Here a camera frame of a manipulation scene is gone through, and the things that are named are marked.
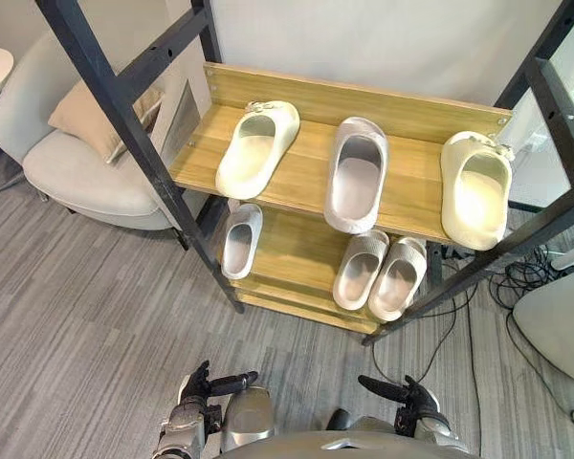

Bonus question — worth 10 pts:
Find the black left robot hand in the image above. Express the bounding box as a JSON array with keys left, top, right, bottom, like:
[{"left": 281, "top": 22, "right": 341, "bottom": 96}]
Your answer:
[{"left": 178, "top": 360, "right": 259, "bottom": 401}]

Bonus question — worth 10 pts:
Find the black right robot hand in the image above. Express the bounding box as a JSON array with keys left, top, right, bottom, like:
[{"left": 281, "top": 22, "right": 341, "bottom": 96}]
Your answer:
[{"left": 358, "top": 374, "right": 442, "bottom": 418}]

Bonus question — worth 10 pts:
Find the wooden shoe rack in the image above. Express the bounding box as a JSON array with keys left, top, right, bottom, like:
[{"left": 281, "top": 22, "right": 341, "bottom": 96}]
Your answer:
[{"left": 166, "top": 61, "right": 514, "bottom": 336}]

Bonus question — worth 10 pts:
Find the silver robot body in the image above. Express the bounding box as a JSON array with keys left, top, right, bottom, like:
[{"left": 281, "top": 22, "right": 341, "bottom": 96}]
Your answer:
[{"left": 218, "top": 384, "right": 418, "bottom": 459}]

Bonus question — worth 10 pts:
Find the beige ribbed slipper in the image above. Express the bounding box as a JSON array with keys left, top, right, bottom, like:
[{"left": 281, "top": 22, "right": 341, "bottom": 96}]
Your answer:
[
  {"left": 366, "top": 235, "right": 428, "bottom": 322},
  {"left": 332, "top": 229, "right": 391, "bottom": 312}
]

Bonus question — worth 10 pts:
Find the small grey slipper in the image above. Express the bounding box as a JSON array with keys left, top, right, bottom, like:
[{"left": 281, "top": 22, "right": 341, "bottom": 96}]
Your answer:
[{"left": 219, "top": 203, "right": 264, "bottom": 280}]

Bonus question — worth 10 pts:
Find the white rounded chair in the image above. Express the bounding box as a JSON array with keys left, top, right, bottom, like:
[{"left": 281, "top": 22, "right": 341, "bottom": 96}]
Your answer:
[{"left": 511, "top": 248, "right": 574, "bottom": 426}]

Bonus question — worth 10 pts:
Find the cream slipper with charm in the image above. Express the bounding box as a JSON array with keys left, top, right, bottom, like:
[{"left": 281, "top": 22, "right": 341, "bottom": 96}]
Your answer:
[
  {"left": 440, "top": 130, "right": 516, "bottom": 251},
  {"left": 214, "top": 99, "right": 301, "bottom": 200}
]

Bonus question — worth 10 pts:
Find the large grey slipper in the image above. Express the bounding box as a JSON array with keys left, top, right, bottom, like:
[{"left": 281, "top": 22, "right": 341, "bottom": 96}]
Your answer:
[{"left": 323, "top": 116, "right": 390, "bottom": 234}]

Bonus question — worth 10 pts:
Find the light grey armchair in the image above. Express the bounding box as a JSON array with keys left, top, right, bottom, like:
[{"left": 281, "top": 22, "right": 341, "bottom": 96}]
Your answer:
[{"left": 0, "top": 33, "right": 192, "bottom": 231}]

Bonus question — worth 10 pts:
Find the beige cushion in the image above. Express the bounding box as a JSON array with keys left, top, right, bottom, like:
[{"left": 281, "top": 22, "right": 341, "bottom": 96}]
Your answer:
[{"left": 47, "top": 79, "right": 166, "bottom": 165}]

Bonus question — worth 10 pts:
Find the black cable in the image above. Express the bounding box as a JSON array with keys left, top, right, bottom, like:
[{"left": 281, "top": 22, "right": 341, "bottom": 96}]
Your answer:
[
  {"left": 371, "top": 267, "right": 489, "bottom": 455},
  {"left": 487, "top": 243, "right": 574, "bottom": 412}
]

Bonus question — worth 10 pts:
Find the black metal frame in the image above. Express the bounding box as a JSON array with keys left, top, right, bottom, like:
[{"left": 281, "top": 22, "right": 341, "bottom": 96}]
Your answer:
[{"left": 33, "top": 0, "right": 574, "bottom": 346}]

